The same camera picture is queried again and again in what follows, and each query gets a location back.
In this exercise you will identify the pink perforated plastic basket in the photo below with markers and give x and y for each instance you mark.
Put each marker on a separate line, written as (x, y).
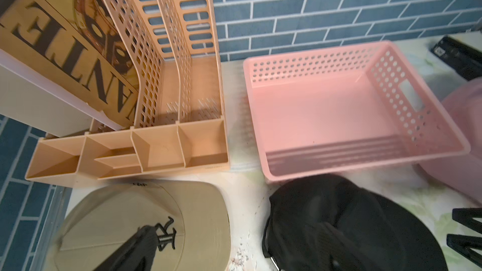
(344, 108)

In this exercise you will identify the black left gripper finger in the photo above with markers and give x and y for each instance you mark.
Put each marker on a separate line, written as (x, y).
(136, 254)

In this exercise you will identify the pink baseball cap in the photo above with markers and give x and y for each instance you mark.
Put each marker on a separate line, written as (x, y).
(462, 171)

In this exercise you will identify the beige baseball cap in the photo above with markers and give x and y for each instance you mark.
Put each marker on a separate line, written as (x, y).
(189, 221)

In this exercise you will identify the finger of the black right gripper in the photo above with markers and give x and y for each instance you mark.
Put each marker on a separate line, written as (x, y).
(468, 217)
(467, 246)

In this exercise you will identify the beige flat board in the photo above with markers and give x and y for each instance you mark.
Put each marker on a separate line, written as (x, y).
(27, 103)

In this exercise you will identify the black baseball cap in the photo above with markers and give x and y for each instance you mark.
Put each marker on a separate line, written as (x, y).
(326, 222)

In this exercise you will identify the peach plastic desk organizer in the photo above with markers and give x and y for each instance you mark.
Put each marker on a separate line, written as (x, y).
(179, 126)

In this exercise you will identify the floral table mat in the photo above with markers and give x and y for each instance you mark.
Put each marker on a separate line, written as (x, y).
(246, 192)

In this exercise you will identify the wanted poster book pink edge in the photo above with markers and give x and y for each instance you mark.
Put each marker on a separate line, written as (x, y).
(74, 44)

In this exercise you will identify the black stapler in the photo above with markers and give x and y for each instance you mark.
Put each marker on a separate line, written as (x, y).
(464, 59)

